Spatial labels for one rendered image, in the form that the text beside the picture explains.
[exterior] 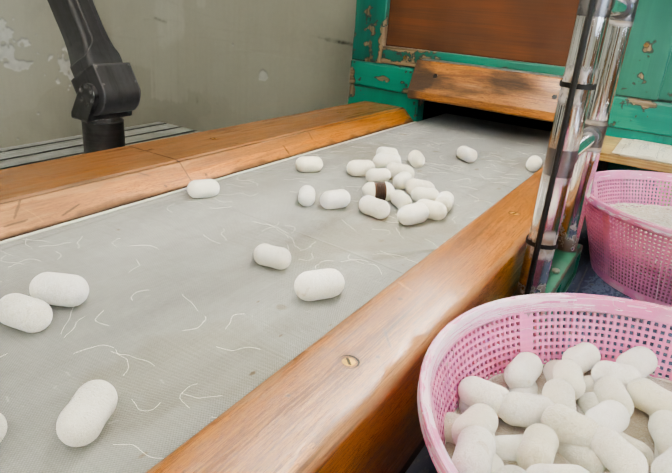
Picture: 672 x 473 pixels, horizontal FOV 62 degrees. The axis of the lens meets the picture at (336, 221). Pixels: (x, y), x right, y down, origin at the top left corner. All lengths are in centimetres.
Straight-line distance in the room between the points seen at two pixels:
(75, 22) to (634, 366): 83
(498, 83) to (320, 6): 120
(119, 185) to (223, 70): 182
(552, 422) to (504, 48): 82
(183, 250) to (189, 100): 208
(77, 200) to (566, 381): 44
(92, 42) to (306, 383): 74
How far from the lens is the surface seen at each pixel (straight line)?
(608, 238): 67
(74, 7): 96
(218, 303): 41
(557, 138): 47
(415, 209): 57
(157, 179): 64
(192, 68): 252
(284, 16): 221
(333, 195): 59
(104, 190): 60
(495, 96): 102
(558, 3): 106
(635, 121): 103
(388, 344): 33
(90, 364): 36
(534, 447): 32
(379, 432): 31
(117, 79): 93
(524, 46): 107
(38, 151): 109
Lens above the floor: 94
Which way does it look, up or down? 21 degrees down
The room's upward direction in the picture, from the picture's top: 5 degrees clockwise
